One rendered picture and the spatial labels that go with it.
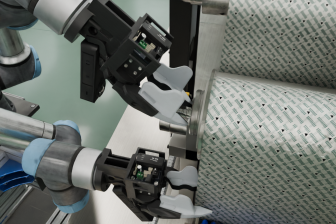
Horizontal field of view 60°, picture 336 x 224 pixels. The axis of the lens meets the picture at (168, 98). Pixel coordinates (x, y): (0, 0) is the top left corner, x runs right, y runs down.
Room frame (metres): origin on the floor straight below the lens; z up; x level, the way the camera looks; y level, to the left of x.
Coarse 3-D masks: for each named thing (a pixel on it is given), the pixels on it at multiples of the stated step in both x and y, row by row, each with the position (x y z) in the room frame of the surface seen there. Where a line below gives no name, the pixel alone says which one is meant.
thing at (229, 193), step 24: (216, 168) 0.26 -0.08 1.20; (216, 192) 0.26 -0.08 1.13; (240, 192) 0.25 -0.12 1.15; (264, 192) 0.24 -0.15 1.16; (288, 192) 0.23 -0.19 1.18; (312, 192) 0.23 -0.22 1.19; (216, 216) 0.26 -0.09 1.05; (240, 216) 0.25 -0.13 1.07; (264, 216) 0.24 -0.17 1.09; (288, 216) 0.23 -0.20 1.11; (312, 216) 0.22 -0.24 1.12
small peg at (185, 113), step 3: (180, 108) 0.33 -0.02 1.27; (177, 111) 0.32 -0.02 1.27; (180, 111) 0.32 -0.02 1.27; (183, 111) 0.32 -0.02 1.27; (186, 111) 0.32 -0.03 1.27; (189, 111) 0.32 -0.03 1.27; (180, 114) 0.32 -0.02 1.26; (183, 114) 0.32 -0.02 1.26; (186, 114) 0.32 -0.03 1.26; (189, 114) 0.32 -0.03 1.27; (189, 117) 0.31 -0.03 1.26
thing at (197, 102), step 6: (198, 90) 0.35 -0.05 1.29; (204, 90) 0.35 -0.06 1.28; (198, 96) 0.33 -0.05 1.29; (198, 102) 0.32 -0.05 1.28; (192, 108) 0.31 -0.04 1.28; (198, 108) 0.31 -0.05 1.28; (192, 114) 0.31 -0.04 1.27; (198, 114) 0.31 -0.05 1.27; (192, 120) 0.30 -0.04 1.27; (198, 120) 0.30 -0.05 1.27; (192, 126) 0.30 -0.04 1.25; (192, 132) 0.30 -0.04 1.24
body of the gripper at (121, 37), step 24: (96, 0) 0.33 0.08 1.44; (72, 24) 0.32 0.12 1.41; (96, 24) 0.34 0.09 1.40; (120, 24) 0.33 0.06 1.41; (144, 24) 0.35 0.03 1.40; (120, 48) 0.31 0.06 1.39; (144, 48) 0.32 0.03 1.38; (168, 48) 0.34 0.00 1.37; (120, 72) 0.32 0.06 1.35; (144, 72) 0.31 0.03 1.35
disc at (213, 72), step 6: (210, 78) 0.33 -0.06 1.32; (210, 84) 0.32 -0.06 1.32; (210, 90) 0.31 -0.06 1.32; (204, 108) 0.29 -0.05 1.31; (204, 114) 0.28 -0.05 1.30; (204, 120) 0.28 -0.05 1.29; (204, 126) 0.28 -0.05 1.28; (198, 144) 0.26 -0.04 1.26; (198, 150) 0.26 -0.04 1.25; (198, 156) 0.26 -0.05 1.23
